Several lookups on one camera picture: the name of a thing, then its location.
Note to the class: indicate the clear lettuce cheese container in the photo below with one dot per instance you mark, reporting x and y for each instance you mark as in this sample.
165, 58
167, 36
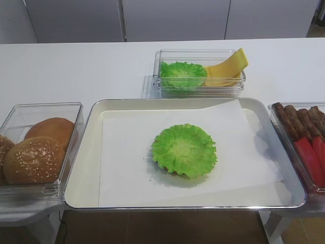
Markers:
204, 57

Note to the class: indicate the flat yellow cheese slice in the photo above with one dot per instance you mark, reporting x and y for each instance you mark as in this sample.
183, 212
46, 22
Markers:
221, 82

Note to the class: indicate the upright yellow cheese slice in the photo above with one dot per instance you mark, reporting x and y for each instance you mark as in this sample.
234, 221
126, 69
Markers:
231, 67

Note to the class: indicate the green lettuce leaf on tray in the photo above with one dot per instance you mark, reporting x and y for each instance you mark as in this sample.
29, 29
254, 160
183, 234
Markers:
186, 149

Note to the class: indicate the bun bottom under lettuce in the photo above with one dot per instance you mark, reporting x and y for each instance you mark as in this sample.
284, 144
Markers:
175, 173

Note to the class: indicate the green lettuce in container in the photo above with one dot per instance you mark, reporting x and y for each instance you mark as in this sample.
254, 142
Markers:
182, 75

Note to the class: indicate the white parchment paper sheet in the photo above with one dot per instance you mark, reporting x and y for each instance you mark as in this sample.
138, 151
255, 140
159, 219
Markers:
130, 177

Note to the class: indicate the plain brown bun back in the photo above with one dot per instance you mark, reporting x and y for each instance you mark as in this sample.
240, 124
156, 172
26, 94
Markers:
57, 128

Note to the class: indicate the white metal tray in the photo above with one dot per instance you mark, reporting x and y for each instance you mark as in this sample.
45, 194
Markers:
83, 187

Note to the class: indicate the brown meat patty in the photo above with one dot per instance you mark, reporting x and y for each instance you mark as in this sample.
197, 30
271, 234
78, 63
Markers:
300, 131
317, 118
308, 124
286, 122

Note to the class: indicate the clear bun container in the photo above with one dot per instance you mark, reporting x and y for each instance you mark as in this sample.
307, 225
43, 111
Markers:
20, 119

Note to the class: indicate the sesame bun top front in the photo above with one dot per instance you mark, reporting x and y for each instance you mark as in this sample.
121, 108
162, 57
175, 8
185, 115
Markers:
34, 160

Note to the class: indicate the clear patty tomato container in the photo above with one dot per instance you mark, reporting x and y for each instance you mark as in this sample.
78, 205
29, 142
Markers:
314, 193

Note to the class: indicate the red tomato slice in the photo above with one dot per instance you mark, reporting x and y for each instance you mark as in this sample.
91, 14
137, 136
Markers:
310, 161
318, 146

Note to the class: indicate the sesame bun at left edge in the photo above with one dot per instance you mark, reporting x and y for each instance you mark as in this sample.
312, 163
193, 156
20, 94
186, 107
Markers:
5, 145

